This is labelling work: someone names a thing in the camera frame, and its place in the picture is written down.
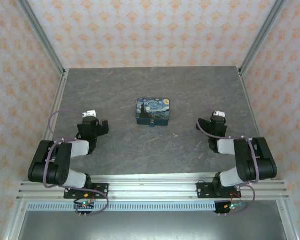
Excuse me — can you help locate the starry night tin box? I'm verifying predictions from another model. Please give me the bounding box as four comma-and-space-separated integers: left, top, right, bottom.
134, 97, 173, 127

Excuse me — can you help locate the wide aluminium mounting beam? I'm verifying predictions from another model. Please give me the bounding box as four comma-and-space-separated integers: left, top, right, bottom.
16, 180, 290, 202

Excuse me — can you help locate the grey metal sheet panel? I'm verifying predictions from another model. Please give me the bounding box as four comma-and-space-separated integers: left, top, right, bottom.
16, 211, 288, 240

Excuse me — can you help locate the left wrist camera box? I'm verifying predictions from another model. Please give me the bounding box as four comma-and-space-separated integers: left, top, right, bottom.
81, 109, 98, 118

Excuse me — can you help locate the aluminium table side rail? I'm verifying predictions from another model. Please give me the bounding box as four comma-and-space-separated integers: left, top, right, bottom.
237, 66, 277, 180
41, 69, 70, 151

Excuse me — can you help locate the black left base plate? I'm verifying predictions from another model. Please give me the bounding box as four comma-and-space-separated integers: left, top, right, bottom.
64, 183, 110, 200

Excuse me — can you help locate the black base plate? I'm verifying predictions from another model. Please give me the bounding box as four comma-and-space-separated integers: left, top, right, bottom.
196, 181, 242, 200
64, 183, 110, 200

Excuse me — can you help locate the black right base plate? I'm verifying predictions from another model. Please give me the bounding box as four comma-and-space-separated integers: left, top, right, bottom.
196, 181, 242, 200

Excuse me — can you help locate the aluminium table edge rail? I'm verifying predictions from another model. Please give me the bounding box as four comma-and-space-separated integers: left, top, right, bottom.
88, 174, 220, 182

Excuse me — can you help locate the grey slotted cable duct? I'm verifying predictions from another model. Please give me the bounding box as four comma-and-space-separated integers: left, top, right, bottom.
26, 201, 217, 213

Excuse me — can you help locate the aluminium frame post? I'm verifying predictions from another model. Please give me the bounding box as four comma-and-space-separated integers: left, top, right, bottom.
238, 0, 288, 76
16, 0, 67, 76

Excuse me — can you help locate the aluminium lower frame strut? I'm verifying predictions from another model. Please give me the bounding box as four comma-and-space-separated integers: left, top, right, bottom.
2, 199, 28, 240
276, 199, 298, 240

